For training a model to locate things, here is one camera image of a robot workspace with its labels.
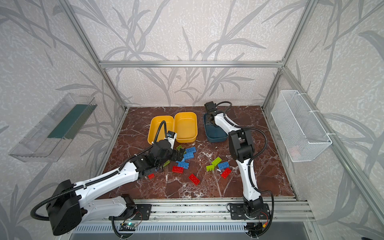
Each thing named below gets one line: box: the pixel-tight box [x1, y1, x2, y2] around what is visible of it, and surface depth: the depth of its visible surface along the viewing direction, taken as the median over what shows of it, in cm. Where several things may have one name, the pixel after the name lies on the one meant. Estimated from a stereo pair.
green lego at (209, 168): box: [206, 165, 215, 172], surface depth 88 cm
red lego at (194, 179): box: [188, 173, 200, 186], surface depth 85 cm
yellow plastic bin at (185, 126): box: [174, 111, 198, 144], surface depth 112 cm
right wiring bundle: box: [243, 206, 274, 240], surface depth 71 cm
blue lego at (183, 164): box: [177, 161, 190, 170], surface depth 90 cm
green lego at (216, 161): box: [211, 156, 222, 167], surface depth 92 cm
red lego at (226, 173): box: [221, 167, 232, 179], surface depth 88 cm
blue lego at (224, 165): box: [217, 161, 230, 170], surface depth 91 cm
